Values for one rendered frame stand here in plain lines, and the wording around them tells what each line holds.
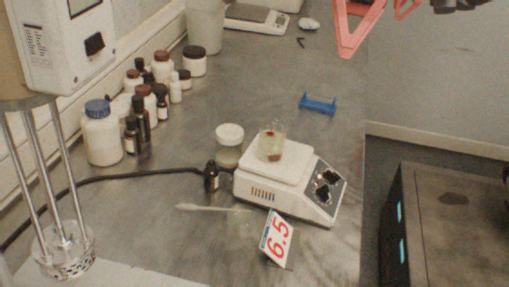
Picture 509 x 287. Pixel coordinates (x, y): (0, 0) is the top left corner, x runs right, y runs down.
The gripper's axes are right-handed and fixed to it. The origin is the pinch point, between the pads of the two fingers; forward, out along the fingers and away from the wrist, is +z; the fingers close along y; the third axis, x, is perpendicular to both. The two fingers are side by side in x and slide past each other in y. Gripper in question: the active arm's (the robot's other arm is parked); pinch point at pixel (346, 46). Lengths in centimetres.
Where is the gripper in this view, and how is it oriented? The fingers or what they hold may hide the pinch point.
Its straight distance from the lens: 53.0
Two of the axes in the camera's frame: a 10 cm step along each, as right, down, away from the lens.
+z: -2.3, 9.7, 1.2
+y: 1.8, -0.8, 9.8
